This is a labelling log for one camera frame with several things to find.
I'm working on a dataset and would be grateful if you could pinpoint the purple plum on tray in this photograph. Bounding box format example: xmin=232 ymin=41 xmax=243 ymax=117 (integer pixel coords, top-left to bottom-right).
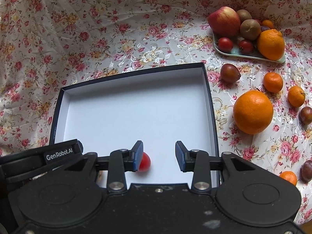
xmin=261 ymin=26 xmax=270 ymax=32

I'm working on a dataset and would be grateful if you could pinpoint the mandarin near tray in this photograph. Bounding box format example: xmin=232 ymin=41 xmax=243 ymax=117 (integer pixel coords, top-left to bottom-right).
xmin=263 ymin=72 xmax=284 ymax=93

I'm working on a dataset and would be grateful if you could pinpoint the light green tray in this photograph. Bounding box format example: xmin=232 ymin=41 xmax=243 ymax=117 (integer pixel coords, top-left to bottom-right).
xmin=212 ymin=30 xmax=286 ymax=64

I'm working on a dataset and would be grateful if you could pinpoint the small mandarin on tray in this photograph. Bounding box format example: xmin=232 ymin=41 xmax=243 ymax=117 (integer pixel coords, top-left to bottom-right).
xmin=262 ymin=19 xmax=275 ymax=29

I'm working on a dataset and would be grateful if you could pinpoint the large round orange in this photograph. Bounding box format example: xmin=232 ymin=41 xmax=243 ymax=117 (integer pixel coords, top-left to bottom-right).
xmin=233 ymin=90 xmax=273 ymax=135

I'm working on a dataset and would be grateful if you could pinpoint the mandarin with stem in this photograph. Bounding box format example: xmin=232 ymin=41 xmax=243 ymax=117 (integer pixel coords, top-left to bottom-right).
xmin=287 ymin=86 xmax=306 ymax=108

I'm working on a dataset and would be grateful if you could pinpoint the right cherry tomato on tray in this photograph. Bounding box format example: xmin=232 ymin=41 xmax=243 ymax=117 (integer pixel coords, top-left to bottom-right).
xmin=238 ymin=40 xmax=254 ymax=54

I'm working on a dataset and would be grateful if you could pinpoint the black box white interior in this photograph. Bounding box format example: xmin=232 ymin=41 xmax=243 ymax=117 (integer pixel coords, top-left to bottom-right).
xmin=50 ymin=63 xmax=219 ymax=184

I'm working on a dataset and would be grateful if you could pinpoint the rear brown kiwi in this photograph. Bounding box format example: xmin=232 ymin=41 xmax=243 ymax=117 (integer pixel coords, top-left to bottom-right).
xmin=236 ymin=9 xmax=252 ymax=23

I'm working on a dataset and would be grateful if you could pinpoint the red cherry tomato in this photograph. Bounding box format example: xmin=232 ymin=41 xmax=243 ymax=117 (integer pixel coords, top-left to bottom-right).
xmin=139 ymin=152 xmax=151 ymax=172

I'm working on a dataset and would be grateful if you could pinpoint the brown kiwi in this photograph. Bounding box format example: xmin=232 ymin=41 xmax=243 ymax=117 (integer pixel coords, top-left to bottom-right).
xmin=236 ymin=9 xmax=252 ymax=23
xmin=240 ymin=19 xmax=262 ymax=41

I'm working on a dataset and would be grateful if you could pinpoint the large knobbed orange on tray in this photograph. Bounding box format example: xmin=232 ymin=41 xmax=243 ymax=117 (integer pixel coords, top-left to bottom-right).
xmin=256 ymin=29 xmax=285 ymax=61

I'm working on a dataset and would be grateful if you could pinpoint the left cherry tomato on tray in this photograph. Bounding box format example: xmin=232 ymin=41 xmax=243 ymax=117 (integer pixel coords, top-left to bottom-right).
xmin=217 ymin=37 xmax=233 ymax=53

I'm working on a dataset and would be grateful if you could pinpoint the red apple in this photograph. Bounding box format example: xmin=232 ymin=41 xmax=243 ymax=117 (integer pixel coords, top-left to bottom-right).
xmin=207 ymin=6 xmax=241 ymax=37

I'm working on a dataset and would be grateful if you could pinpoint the dark plum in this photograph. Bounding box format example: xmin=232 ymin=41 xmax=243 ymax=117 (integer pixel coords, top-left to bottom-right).
xmin=300 ymin=160 xmax=312 ymax=183
xmin=220 ymin=63 xmax=241 ymax=83
xmin=299 ymin=106 xmax=312 ymax=125

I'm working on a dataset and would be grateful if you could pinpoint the small mandarin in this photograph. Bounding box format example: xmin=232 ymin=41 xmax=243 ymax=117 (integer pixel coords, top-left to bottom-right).
xmin=262 ymin=19 xmax=275 ymax=29
xmin=279 ymin=171 xmax=297 ymax=186

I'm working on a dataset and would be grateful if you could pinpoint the floral tablecloth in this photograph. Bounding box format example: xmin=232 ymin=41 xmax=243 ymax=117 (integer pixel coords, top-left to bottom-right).
xmin=0 ymin=0 xmax=312 ymax=227

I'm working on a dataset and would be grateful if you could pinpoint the cherry tomato on tray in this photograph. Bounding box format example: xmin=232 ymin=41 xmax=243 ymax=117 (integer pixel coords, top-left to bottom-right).
xmin=238 ymin=40 xmax=254 ymax=54
xmin=217 ymin=37 xmax=233 ymax=53

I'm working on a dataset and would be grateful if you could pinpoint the front brown kiwi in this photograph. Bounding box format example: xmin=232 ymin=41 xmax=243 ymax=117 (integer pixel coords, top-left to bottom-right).
xmin=240 ymin=19 xmax=262 ymax=41

